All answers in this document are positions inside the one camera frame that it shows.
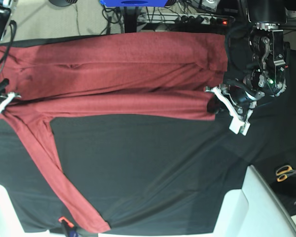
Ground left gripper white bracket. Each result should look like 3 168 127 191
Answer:
204 83 265 135

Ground red long-sleeve T-shirt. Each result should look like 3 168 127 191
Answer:
0 32 228 233

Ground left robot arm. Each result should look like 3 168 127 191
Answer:
204 0 290 135

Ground white power strip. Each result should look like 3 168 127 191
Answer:
137 12 235 26

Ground orange black clamp right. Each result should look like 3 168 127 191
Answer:
283 41 291 69

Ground black table cloth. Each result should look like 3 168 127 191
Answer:
0 34 296 234

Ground blue plastic bin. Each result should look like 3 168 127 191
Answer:
100 0 167 7

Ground orange blue clamp bottom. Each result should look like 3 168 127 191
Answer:
58 216 79 237

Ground yellow-handled scissors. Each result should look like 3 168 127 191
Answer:
275 165 296 182

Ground white right table frame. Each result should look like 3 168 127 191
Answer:
213 165 296 237

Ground white table frame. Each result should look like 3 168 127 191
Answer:
213 165 296 237
0 185 51 237

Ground black camera stand post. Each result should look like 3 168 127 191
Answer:
121 6 142 33

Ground white left table frame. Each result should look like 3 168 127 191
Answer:
0 185 51 237

